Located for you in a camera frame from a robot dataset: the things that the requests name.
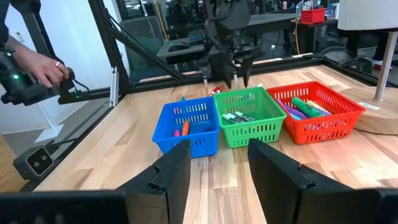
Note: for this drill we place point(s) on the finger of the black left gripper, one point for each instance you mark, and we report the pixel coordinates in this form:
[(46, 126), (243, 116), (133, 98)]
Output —
[(225, 67), (247, 68)]

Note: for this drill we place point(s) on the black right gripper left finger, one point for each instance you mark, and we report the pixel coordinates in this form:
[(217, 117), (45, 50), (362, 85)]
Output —
[(168, 193)]

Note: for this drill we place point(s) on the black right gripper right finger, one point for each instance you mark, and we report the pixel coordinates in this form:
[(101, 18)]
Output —
[(286, 199)]

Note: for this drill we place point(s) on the red Expo marker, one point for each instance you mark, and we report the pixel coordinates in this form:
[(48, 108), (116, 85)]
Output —
[(216, 91)]

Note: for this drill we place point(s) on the green Expo marker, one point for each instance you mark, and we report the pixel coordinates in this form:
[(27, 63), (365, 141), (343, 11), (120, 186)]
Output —
[(247, 115)]

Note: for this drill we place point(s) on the purple Expo marker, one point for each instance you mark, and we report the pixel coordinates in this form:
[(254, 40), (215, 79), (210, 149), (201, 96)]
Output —
[(239, 118)]

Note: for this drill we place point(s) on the black Expo marker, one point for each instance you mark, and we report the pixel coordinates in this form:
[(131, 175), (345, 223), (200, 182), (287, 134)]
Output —
[(228, 119)]

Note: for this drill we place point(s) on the purple highlighter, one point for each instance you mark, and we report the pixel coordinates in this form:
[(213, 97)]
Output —
[(284, 107), (325, 112), (300, 111)]

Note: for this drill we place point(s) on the pink marker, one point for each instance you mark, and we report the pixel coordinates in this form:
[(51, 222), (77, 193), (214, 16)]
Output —
[(176, 133)]

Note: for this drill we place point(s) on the orange marker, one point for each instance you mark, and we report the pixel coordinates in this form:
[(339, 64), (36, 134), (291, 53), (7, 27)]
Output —
[(185, 127)]

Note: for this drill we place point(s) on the teal highlighter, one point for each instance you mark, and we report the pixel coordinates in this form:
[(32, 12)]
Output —
[(294, 117)]

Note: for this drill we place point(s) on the green highlighter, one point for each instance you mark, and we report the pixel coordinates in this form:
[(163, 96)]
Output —
[(306, 107)]

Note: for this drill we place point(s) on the yellow highlighter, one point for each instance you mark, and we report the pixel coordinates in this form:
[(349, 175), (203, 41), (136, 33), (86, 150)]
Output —
[(315, 104)]

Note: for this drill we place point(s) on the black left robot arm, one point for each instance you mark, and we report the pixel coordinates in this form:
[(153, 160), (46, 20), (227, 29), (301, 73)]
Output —
[(230, 12)]

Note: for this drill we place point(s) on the black computer keyboard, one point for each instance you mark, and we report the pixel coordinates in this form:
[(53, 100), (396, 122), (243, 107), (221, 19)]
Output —
[(196, 36)]

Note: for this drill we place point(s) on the green plastic basket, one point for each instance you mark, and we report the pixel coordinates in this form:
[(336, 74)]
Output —
[(264, 105)]

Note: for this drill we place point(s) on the grey desk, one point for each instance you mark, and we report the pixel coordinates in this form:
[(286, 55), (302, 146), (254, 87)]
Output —
[(183, 56)]

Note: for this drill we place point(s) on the black computer mouse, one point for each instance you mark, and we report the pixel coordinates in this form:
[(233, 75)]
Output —
[(178, 46)]

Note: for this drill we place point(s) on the red plastic basket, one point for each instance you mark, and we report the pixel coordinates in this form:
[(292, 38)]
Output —
[(289, 130)]

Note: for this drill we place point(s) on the blue plastic basket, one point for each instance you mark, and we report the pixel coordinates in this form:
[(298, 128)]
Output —
[(199, 130)]

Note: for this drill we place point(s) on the red storage bin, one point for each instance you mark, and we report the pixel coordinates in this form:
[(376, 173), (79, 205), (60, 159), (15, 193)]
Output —
[(312, 16)]

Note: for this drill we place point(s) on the person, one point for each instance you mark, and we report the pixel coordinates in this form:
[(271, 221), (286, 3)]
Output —
[(377, 46)]

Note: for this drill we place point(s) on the person's hand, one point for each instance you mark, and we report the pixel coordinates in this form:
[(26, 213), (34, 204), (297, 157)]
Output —
[(40, 67)]

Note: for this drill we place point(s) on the silver aluminium bracket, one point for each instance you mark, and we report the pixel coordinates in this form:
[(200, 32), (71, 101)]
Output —
[(114, 87)]

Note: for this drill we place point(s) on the black aluminium rig frame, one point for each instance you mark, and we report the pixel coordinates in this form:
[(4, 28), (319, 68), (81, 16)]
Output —
[(105, 37)]

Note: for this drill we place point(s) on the black table-level camera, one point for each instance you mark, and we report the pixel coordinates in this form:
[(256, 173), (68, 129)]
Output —
[(37, 161)]

